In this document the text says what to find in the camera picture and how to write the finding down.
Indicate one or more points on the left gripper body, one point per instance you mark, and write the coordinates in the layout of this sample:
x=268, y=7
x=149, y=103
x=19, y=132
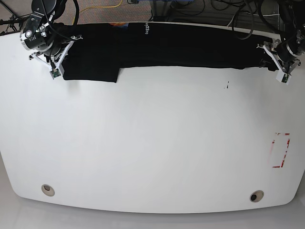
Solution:
x=284, y=54

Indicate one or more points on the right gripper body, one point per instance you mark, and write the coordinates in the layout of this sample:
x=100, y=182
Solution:
x=50, y=55

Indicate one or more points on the black T-shirt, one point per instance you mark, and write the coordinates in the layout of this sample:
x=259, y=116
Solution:
x=106, y=48

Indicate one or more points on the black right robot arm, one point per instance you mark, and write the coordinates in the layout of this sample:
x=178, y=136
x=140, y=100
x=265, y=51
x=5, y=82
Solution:
x=41, y=22

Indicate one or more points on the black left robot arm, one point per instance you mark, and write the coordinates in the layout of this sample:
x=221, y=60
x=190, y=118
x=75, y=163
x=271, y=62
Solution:
x=292, y=13

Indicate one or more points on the black tripod stand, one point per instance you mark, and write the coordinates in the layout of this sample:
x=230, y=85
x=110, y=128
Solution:
x=14, y=23

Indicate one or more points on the red tape marking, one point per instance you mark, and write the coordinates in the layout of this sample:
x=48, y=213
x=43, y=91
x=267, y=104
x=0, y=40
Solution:
x=279, y=149

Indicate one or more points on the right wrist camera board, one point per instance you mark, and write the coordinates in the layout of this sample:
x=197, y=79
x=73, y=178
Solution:
x=55, y=73

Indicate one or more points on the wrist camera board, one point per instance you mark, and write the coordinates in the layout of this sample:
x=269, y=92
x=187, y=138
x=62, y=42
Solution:
x=55, y=73
x=283, y=77

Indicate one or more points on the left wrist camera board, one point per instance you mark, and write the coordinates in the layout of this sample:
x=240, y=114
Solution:
x=283, y=77

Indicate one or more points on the left table cable grommet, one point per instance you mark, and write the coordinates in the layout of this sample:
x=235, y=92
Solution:
x=48, y=190

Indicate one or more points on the table cable grommet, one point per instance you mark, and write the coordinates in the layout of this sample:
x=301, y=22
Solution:
x=48, y=190
x=256, y=196

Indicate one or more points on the right table cable grommet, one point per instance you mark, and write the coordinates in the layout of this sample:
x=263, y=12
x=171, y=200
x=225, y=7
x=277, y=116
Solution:
x=256, y=196

